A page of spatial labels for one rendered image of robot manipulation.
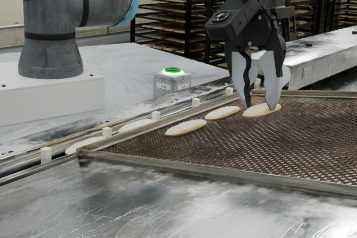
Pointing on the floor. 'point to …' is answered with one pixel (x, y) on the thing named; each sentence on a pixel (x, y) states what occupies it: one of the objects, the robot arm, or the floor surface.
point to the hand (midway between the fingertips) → (256, 102)
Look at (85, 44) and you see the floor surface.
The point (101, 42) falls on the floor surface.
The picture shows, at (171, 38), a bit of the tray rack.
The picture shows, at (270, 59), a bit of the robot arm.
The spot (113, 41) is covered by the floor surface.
